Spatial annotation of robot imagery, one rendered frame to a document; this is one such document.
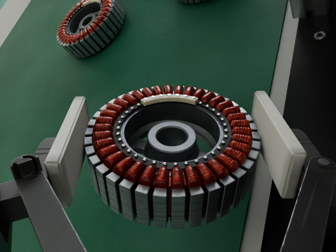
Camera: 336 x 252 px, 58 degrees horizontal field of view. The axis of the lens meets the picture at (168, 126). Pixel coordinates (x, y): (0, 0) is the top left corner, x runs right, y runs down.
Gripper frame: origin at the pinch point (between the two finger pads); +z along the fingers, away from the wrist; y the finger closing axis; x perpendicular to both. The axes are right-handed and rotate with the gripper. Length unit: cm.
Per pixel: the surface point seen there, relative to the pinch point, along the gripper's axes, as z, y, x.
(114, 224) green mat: 3.8, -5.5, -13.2
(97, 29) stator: 28.1, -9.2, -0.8
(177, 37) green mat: 22.7, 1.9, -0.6
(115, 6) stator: 31.6, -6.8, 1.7
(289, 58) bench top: 11.6, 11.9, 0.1
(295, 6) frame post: 12.2, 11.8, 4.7
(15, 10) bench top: 64, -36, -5
